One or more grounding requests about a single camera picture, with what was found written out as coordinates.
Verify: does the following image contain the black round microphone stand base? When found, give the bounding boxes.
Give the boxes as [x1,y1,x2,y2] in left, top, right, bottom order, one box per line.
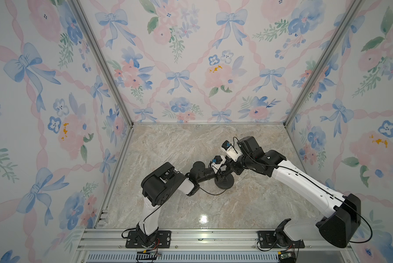
[215,174,234,190]

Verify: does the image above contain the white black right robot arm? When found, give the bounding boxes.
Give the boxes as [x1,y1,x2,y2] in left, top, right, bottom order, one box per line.
[222,137,366,248]

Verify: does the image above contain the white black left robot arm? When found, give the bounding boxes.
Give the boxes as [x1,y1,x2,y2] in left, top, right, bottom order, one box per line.
[136,161,234,247]

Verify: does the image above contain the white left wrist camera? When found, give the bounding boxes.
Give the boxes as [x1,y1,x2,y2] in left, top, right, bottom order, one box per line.
[209,156,226,173]

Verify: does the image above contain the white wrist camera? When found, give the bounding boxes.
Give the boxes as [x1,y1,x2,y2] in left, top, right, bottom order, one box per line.
[221,140,242,162]
[209,156,226,173]

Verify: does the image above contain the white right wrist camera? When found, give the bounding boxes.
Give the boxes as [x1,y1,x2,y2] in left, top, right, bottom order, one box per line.
[221,140,242,162]

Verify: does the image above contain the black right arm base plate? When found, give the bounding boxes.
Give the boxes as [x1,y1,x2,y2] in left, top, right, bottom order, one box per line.
[257,219,305,252]

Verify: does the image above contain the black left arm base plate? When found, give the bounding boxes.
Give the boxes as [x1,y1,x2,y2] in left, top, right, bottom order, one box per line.
[125,230,172,249]

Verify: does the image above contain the aluminium mounting rail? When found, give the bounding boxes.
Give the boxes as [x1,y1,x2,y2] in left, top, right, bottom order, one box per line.
[72,229,359,263]

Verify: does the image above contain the aluminium right corner post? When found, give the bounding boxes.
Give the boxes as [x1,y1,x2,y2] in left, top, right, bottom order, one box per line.
[284,0,364,129]

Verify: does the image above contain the aluminium corner post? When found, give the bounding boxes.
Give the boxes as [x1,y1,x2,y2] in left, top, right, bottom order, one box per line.
[284,0,364,129]
[67,0,133,129]

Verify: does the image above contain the aluminium left corner post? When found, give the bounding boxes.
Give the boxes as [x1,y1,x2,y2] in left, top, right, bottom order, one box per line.
[67,0,133,129]

